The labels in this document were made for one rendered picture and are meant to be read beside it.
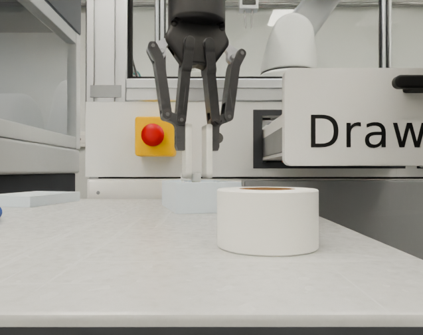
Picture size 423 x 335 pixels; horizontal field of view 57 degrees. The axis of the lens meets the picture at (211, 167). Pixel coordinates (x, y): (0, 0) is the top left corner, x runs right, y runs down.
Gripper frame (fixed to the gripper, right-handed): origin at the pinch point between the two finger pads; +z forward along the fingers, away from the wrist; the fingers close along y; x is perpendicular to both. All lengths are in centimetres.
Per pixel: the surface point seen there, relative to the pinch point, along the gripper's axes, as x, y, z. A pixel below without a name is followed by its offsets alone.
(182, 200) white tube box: 3.3, 2.6, 6.0
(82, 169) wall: -362, 36, 1
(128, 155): -26.6, 7.4, -0.5
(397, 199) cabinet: -13.1, -42.6, 8.1
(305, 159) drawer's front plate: 10.3, -10.0, 1.3
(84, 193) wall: -362, 34, 25
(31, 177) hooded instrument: -89, 35, 5
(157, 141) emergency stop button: -17.9, 3.0, -2.7
